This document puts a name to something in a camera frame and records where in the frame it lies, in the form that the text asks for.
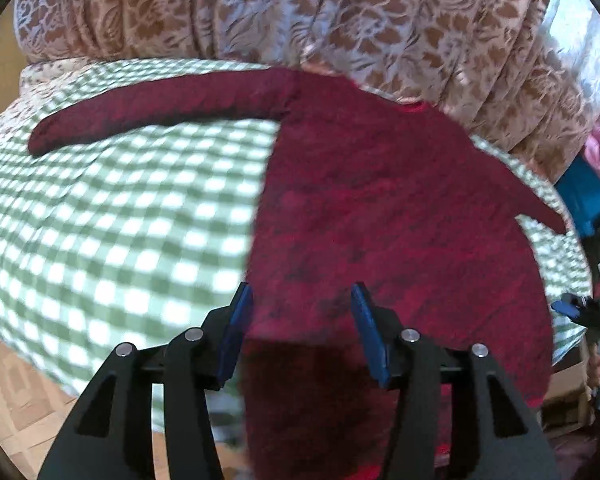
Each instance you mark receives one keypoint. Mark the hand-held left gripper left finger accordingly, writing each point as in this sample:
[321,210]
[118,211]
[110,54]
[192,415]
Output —
[232,330]

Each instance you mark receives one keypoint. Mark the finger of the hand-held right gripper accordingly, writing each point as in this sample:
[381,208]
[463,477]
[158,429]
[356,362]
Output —
[566,306]

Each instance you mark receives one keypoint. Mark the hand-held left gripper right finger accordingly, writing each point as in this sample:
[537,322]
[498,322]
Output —
[369,332]

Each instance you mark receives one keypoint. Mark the dark red knitted sweater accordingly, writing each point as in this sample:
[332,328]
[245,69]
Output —
[380,200]

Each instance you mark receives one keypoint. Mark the cardboard box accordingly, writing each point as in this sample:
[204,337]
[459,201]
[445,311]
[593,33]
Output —
[565,390]

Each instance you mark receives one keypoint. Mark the teal cloth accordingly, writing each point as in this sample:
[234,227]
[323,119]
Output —
[587,195]

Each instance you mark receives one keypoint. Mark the green checkered bedsheet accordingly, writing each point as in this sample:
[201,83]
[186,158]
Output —
[105,210]

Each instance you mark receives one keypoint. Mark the white sheer curtain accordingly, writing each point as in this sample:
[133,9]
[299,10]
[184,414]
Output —
[587,45]

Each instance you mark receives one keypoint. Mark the white floral bedsheet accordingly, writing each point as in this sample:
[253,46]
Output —
[55,71]

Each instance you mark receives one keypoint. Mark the brown floral curtain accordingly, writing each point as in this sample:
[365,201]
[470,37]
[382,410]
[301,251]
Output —
[280,10]

